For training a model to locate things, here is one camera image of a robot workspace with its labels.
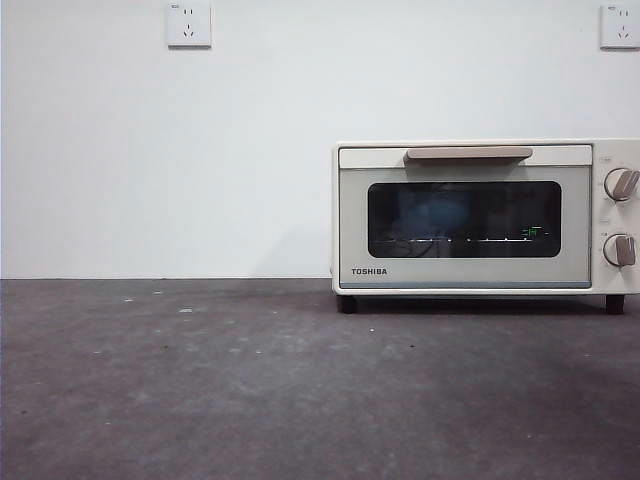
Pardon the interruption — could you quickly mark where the blue ribbed bowl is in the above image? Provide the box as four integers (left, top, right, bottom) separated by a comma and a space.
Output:
399, 192, 474, 242

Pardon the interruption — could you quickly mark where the glass oven door beige handle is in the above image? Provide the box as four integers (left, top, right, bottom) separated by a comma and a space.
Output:
338, 144, 594, 291

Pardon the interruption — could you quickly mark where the white beige oven knob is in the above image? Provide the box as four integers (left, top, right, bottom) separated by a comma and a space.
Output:
602, 168, 640, 203
601, 233, 638, 269

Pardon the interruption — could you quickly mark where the white Toshiba toaster oven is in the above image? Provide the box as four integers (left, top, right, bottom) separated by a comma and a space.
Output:
332, 139, 640, 317

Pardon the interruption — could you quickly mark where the metal wire oven rack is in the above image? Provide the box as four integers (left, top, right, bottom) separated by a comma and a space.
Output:
382, 233, 549, 249

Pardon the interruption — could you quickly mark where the white wall socket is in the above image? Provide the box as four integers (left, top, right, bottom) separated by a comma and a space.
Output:
166, 0, 213, 50
599, 3, 640, 51

